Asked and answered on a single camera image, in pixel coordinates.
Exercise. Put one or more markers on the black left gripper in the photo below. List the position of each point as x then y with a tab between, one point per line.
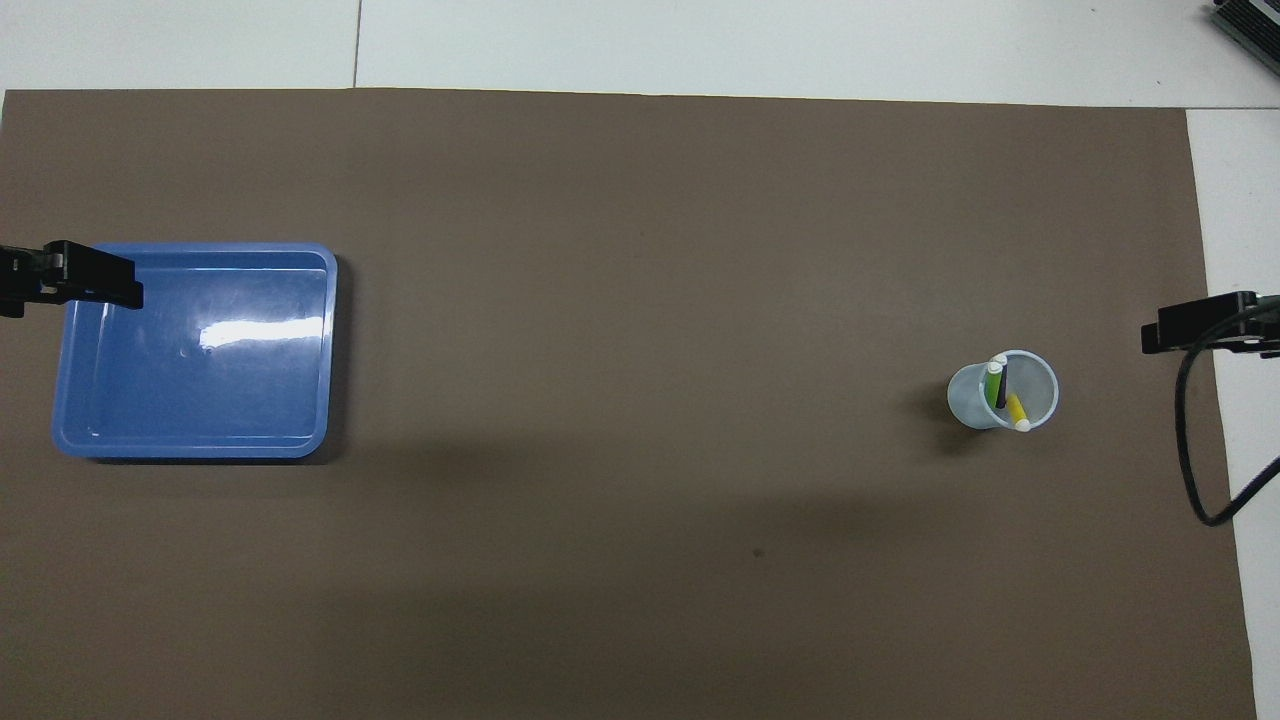
15	275

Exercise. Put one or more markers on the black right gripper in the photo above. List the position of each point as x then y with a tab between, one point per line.
1268	335

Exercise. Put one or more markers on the yellow pen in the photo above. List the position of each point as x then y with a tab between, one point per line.
1017	410

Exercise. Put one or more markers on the purple pen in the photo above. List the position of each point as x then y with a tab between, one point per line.
1002	390

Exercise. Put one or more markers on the green pen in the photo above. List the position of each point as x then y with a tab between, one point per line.
991	388

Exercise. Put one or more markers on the blue plastic tray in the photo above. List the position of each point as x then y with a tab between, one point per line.
200	400

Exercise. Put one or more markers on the translucent plastic cup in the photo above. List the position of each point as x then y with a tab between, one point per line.
965	400

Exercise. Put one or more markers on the grey ribbed device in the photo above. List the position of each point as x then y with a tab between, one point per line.
1250	25

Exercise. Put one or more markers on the brown table mat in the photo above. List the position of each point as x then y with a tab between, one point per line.
640	400

